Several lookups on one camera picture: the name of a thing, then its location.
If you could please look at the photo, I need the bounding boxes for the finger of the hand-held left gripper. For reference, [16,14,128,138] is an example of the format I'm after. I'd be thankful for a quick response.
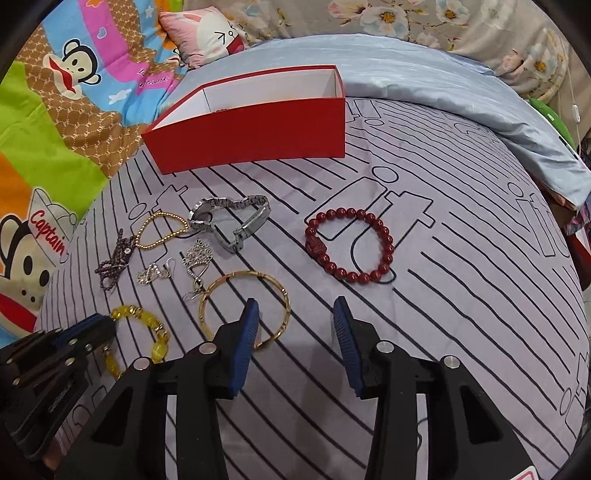
[0,354,89,398]
[0,313,117,370]

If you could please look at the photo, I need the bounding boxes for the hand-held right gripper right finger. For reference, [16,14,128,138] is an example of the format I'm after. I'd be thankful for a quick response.
[332,295,532,480]

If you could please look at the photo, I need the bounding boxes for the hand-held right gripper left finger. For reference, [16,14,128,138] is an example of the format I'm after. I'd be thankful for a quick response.
[58,298,260,480]

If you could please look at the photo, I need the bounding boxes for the gold bangle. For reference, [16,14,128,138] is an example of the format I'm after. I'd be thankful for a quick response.
[198,271,291,352]

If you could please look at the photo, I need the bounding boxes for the dark purple bead string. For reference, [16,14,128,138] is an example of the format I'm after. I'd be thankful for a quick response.
[95,228,139,291]

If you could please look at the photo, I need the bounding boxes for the yellow bead bracelet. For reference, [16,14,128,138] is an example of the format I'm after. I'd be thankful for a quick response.
[104,304,171,379]

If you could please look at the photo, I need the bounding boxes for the silver filigree earring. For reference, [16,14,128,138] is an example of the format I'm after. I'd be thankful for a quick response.
[180,239,215,302]

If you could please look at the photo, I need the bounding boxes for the red bead bracelet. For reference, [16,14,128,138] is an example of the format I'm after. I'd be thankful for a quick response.
[305,208,395,286]

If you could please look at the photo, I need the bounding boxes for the gold bead bracelet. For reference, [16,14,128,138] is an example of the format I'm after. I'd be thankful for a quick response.
[135,213,190,251]

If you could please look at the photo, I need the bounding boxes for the silver metal bracelet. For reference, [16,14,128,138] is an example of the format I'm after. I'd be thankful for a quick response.
[188,195,271,254]

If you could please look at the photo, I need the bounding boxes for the red cardboard box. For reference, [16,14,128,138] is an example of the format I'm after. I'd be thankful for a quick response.
[141,65,347,175]

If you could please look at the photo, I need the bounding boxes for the striped grey bed sheet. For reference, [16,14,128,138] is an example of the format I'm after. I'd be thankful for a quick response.
[34,92,591,480]

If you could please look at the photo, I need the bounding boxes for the cartoon monkey blanket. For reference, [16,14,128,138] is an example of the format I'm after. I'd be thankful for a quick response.
[0,0,190,352]

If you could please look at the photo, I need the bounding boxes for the dark patterned cloth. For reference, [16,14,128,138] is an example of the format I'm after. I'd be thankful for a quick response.
[547,185,591,259]

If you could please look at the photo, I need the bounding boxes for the light blue quilt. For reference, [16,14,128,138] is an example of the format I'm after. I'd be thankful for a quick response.
[180,33,591,208]

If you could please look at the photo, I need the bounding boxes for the green plush item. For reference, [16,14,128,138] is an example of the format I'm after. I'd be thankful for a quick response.
[529,97,578,151]

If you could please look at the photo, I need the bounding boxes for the pink rabbit pillow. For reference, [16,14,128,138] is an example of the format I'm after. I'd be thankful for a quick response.
[158,8,250,70]

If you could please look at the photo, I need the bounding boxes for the floral grey quilt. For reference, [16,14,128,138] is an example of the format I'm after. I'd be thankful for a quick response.
[180,0,578,100]

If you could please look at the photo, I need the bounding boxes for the white cable with switch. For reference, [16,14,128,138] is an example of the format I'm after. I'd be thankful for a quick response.
[566,41,583,123]

